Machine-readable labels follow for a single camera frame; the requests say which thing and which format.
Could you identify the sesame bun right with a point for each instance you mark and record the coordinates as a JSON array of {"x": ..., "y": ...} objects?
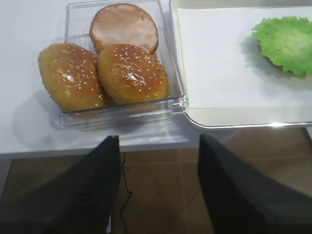
[{"x": 130, "y": 74}]

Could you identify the silver metal tray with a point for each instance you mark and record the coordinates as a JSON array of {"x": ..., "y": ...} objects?
[{"x": 238, "y": 117}]

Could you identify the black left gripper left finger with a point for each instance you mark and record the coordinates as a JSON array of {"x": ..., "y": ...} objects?
[{"x": 78, "y": 201}]

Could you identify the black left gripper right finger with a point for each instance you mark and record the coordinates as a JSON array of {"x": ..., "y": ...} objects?
[{"x": 242, "y": 200}]

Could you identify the plain brown bun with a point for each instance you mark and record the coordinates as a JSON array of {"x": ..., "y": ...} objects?
[{"x": 124, "y": 23}]

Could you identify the clear bun container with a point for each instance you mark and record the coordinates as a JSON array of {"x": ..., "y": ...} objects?
[{"x": 78, "y": 21}]

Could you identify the sesame bun left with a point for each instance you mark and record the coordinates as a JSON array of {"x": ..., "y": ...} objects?
[{"x": 70, "y": 76}]

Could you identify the green lettuce leaf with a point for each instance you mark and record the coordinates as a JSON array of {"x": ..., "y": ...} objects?
[{"x": 287, "y": 43}]

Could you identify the sesame bun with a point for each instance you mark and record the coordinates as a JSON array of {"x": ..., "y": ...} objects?
[
  {"x": 70, "y": 76},
  {"x": 130, "y": 74}
]

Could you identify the white paper liner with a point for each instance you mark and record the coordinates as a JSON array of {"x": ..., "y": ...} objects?
[{"x": 223, "y": 65}]

